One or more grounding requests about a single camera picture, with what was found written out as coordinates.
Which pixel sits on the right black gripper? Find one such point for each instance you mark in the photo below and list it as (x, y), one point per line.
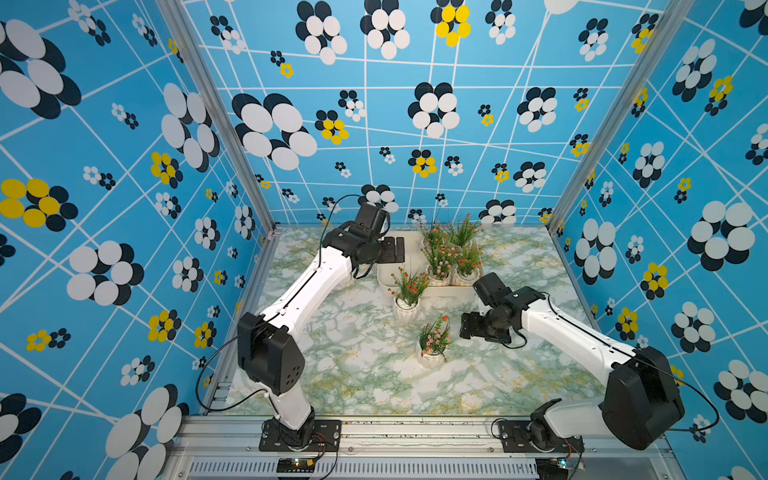
(472, 330)

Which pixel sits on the left green circuit board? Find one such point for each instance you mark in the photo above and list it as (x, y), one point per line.
(296, 466)

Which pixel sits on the small pink flower pot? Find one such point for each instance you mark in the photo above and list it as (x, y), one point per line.
(433, 235)

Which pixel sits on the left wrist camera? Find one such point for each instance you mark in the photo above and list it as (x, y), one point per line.
(369, 221)

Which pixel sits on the cream plastic storage box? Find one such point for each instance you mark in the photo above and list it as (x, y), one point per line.
(415, 262)

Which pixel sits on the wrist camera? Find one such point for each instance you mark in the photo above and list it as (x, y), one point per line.
(369, 221)
(492, 291)

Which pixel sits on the green circuit board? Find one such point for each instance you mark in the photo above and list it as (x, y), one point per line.
(551, 470)
(296, 466)

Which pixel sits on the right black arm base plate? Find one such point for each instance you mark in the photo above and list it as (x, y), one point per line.
(526, 436)

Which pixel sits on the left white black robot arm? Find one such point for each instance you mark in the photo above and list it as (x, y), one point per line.
(267, 349)

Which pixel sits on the orange flower pot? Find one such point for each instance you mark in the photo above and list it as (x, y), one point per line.
(461, 234)

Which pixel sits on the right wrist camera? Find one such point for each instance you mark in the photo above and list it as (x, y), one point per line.
(492, 291)

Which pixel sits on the red flower pot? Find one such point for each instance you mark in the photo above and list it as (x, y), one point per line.
(467, 264)
(407, 292)

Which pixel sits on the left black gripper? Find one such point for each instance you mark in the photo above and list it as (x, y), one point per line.
(390, 254)

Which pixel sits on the right green circuit board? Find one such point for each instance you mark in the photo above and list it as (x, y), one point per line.
(551, 470)

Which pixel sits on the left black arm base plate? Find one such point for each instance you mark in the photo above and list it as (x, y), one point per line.
(315, 436)

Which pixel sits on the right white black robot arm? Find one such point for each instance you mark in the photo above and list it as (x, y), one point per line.
(641, 400)

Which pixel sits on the aluminium front rail frame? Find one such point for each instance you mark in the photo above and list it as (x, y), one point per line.
(227, 447)

